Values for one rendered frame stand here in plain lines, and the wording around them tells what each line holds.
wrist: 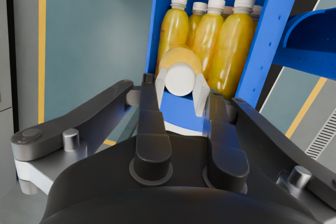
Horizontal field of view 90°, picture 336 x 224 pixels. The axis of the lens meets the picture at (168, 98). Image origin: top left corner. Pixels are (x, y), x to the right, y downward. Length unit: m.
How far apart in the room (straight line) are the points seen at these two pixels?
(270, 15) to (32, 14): 1.88
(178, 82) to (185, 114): 0.12
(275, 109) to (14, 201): 3.43
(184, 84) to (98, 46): 1.51
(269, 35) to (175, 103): 0.20
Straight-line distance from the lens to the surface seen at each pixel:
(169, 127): 0.69
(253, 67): 0.34
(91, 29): 1.71
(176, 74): 0.21
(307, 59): 0.90
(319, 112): 2.12
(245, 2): 0.41
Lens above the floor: 1.52
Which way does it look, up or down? 70 degrees down
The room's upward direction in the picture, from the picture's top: 169 degrees counter-clockwise
